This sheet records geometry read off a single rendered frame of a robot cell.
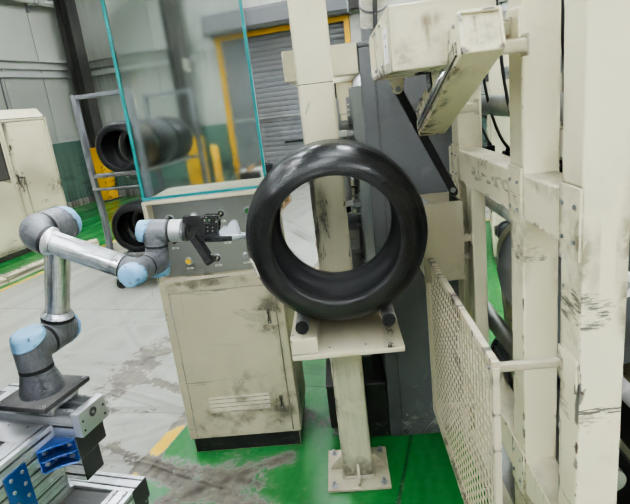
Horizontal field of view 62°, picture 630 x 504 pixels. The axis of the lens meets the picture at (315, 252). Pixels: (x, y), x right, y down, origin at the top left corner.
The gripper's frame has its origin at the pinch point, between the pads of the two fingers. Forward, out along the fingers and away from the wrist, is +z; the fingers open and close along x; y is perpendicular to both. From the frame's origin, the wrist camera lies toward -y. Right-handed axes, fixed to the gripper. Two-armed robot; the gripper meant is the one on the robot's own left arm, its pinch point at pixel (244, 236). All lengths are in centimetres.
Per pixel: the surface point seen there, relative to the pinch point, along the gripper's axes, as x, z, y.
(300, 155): -8.7, 19.5, 27.3
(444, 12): -37, 54, 62
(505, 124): 287, 173, 24
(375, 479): 23, 48, -114
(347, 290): 13.2, 34.6, -23.5
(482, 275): 20, 85, -20
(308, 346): -11.8, 21.3, -33.8
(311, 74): 25, 22, 52
